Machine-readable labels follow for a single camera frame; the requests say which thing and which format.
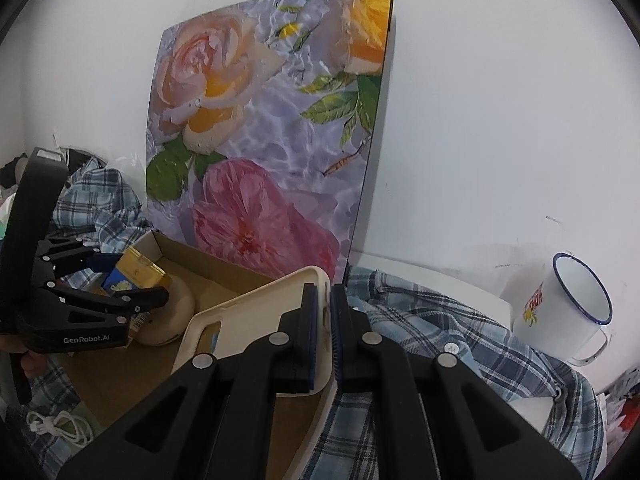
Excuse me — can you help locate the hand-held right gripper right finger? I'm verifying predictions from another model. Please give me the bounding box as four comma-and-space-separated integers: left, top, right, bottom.
330, 284, 583, 480

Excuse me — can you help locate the black bin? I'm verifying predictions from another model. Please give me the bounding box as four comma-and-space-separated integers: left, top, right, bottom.
65, 147, 108, 171

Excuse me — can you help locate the round tan pad with holes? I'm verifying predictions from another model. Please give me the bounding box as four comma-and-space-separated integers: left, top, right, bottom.
131, 277, 197, 347

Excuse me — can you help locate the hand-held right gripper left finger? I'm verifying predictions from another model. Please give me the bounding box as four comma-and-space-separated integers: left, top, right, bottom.
57, 282, 331, 480

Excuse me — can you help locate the white enamel mug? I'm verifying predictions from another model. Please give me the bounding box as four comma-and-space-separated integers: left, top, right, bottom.
511, 252, 613, 367

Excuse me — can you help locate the floral painted board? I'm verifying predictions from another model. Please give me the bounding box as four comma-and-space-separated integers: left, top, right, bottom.
145, 0, 396, 286

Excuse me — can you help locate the cardboard box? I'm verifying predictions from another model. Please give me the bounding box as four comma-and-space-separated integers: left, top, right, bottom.
60, 230, 351, 480

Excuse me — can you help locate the person's left hand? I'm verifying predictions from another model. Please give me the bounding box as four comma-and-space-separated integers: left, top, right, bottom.
22, 352, 48, 379

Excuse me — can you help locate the yellow and blue cigarette pack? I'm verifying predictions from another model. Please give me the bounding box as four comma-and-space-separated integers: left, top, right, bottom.
100, 246, 173, 293

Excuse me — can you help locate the white charging cable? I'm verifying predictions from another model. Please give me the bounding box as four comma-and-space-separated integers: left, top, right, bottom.
25, 409, 95, 446

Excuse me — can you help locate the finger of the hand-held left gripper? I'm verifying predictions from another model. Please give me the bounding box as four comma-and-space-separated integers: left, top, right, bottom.
37, 281, 171, 327
35, 232, 127, 281

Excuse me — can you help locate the blue plaid shirt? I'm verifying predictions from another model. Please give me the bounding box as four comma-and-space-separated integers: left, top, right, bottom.
20, 157, 608, 480

